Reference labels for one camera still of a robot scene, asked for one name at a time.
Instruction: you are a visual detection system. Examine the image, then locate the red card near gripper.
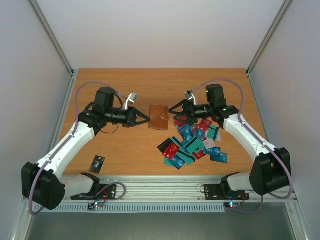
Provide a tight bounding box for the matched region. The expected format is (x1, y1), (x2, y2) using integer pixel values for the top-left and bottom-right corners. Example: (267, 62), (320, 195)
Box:
(173, 120), (186, 129)

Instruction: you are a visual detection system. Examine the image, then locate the blue logo card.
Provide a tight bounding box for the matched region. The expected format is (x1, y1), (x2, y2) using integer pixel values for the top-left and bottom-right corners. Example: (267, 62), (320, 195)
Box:
(178, 124), (195, 141)

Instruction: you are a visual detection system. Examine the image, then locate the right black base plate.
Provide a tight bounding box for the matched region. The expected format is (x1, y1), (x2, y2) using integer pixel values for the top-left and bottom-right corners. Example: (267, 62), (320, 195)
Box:
(202, 184), (250, 201)

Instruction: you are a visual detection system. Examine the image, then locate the teal striped card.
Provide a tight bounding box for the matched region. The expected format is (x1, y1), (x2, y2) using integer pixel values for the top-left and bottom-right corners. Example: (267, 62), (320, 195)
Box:
(205, 126), (222, 142)

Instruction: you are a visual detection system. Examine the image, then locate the red VIP card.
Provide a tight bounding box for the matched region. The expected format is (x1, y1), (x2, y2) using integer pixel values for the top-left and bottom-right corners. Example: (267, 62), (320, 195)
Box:
(163, 143), (180, 160)

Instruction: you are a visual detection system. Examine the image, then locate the brown leather card holder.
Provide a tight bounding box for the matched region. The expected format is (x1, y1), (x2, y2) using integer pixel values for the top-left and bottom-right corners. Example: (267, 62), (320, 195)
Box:
(148, 104), (169, 131)

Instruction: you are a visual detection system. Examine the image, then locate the aluminium left corner post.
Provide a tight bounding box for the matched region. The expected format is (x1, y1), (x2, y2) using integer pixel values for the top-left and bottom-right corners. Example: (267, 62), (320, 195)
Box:
(28, 0), (74, 77)

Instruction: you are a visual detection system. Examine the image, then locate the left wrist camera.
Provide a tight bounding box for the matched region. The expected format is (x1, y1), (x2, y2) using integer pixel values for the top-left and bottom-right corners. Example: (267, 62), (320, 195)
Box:
(122, 92), (139, 110)

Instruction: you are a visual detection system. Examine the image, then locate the slotted grey cable duct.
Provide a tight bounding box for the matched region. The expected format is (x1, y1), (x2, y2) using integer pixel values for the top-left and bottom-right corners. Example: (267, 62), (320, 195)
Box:
(52, 201), (225, 214)

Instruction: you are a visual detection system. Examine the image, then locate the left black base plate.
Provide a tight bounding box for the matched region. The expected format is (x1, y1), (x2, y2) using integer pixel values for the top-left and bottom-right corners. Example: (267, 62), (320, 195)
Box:
(70, 183), (117, 201)

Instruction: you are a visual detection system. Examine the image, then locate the aluminium front rail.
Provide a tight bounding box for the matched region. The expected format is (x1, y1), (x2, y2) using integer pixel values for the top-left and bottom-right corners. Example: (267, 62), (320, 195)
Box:
(22, 174), (298, 203)

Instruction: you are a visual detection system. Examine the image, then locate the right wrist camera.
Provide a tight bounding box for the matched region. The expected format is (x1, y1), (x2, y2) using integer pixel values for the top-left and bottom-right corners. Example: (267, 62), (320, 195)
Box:
(184, 90), (197, 105)

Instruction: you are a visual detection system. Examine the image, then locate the blue VIP chip card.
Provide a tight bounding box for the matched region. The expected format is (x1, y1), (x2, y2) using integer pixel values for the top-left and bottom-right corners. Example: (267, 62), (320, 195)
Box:
(171, 155), (186, 170)

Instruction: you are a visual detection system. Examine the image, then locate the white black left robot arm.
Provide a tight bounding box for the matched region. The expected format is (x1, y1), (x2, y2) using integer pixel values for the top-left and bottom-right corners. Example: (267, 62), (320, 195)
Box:
(21, 84), (151, 215)

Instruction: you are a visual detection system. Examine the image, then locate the black magnetic stripe card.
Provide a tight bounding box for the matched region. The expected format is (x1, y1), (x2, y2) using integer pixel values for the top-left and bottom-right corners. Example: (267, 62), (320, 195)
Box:
(157, 138), (174, 154)

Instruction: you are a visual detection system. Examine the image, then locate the white patterned card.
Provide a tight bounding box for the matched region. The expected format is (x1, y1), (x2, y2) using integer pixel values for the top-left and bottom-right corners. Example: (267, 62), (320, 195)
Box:
(202, 138), (216, 150)

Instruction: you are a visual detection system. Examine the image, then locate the blue numbered card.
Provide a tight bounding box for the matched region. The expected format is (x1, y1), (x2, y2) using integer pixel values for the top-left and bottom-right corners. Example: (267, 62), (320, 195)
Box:
(203, 147), (221, 157)

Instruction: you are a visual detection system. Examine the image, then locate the blue card lower right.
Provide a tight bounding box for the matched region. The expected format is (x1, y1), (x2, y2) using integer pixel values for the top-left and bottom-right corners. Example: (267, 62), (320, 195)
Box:
(210, 152), (228, 164)

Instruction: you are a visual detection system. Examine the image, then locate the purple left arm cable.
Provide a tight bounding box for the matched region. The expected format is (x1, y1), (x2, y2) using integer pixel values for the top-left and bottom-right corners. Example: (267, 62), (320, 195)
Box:
(27, 80), (131, 216)

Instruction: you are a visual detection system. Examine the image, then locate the aluminium right corner post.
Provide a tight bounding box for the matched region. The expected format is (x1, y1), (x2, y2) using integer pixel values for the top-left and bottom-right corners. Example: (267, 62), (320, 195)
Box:
(246, 0), (293, 78)

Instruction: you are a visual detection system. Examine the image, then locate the teal magnetic stripe card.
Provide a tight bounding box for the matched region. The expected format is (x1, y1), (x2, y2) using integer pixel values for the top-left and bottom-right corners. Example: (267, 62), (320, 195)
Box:
(184, 136), (205, 154)

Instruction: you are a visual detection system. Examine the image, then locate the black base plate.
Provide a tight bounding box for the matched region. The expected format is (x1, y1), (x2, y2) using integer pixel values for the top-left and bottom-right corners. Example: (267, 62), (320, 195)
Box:
(70, 183), (117, 201)
(202, 184), (250, 201)

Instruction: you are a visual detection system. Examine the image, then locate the aluminium corner post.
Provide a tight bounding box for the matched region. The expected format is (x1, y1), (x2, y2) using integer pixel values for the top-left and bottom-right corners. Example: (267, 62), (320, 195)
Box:
(28, 0), (74, 77)
(246, 0), (293, 78)

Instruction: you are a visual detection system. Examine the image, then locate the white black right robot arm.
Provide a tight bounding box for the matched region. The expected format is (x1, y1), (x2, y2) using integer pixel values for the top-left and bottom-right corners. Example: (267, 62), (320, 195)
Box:
(168, 82), (294, 200)

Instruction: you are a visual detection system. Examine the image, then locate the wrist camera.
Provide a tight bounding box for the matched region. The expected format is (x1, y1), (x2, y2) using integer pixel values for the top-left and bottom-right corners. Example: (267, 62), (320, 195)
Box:
(184, 90), (197, 105)
(122, 92), (139, 110)

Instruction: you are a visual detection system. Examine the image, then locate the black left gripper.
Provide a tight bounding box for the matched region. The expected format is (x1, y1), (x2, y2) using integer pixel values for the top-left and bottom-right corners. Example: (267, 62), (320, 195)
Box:
(106, 106), (151, 128)

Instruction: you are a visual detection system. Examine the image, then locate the black VIP card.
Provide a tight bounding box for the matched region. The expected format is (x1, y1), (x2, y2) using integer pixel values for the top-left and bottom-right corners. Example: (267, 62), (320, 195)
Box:
(89, 155), (106, 174)

